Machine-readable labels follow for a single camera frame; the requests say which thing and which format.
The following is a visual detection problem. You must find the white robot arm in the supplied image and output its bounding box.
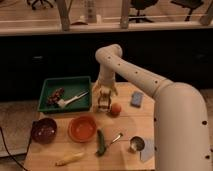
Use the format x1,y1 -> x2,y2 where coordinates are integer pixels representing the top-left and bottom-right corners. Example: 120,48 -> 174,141
95,44 -> 212,171

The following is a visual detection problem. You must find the grey paper sheet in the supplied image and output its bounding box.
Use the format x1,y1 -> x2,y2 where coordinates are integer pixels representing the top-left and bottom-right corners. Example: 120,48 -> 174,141
140,139 -> 154,163

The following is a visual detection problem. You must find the orange plastic bowl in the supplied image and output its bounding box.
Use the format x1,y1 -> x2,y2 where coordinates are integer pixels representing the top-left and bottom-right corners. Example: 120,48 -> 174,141
68,115 -> 97,143

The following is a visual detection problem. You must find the blue eraser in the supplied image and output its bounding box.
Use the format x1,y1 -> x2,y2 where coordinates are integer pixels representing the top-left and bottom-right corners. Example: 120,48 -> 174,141
130,91 -> 143,108

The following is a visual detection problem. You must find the green cucumber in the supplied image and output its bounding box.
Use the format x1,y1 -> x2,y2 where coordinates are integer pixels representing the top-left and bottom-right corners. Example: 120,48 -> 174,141
96,129 -> 106,156

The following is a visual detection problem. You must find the metal spoon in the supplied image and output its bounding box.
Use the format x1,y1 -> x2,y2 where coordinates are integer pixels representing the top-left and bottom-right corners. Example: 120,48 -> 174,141
105,133 -> 123,149

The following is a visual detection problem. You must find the silver metal cup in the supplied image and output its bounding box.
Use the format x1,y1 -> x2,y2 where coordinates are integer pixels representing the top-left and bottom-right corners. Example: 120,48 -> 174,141
130,136 -> 145,152

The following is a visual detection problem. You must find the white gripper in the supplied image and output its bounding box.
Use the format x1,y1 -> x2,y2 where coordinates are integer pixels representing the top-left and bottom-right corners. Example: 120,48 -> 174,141
92,79 -> 118,110

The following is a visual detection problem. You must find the black cable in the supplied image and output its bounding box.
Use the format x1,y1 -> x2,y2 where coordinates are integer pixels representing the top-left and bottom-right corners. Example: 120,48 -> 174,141
0,125 -> 33,171

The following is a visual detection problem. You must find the green plastic tray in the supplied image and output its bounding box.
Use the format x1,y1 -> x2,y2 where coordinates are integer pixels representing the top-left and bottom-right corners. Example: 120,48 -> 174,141
38,76 -> 92,114

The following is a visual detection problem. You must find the brown grape bunch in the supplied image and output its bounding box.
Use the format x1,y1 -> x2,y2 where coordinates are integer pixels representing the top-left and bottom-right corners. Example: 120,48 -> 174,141
46,88 -> 64,105

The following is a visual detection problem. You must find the dark purple bowl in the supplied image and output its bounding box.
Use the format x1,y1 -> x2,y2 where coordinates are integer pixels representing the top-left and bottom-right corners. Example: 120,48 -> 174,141
31,118 -> 57,144

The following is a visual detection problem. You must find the wooden board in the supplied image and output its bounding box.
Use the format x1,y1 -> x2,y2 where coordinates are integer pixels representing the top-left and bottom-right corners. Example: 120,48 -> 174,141
24,83 -> 155,171

